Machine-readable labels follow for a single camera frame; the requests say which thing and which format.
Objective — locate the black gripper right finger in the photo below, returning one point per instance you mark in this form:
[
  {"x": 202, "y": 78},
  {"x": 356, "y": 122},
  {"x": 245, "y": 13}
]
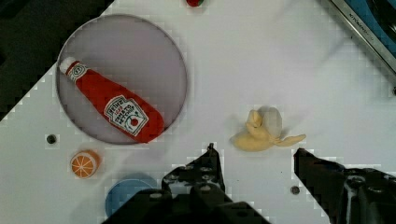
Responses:
[{"x": 347, "y": 195}]

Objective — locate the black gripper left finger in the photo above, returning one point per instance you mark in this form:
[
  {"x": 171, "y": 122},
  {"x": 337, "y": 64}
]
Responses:
[{"x": 204, "y": 170}]

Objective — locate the yellow plush peeled banana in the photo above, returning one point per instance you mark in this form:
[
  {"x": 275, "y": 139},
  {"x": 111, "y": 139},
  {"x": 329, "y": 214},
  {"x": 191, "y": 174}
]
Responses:
[{"x": 263, "y": 131}]

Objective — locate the blue bowl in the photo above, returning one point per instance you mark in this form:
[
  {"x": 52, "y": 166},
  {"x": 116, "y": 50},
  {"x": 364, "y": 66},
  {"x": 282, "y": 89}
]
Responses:
[{"x": 121, "y": 192}]

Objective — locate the red plush ketchup bottle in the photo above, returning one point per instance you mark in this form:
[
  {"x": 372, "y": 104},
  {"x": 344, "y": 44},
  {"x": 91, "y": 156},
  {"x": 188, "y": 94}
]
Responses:
[{"x": 121, "y": 108}]

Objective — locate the orange slice toy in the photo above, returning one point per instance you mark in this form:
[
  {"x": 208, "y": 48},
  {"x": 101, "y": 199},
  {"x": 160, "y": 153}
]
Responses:
[{"x": 85, "y": 163}]

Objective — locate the grey round plate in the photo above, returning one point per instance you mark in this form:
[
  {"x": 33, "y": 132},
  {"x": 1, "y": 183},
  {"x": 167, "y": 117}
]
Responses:
[{"x": 133, "y": 52}]

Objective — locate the red strawberry toy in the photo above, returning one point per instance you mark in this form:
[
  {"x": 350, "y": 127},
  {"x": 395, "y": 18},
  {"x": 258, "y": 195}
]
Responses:
[{"x": 194, "y": 3}]

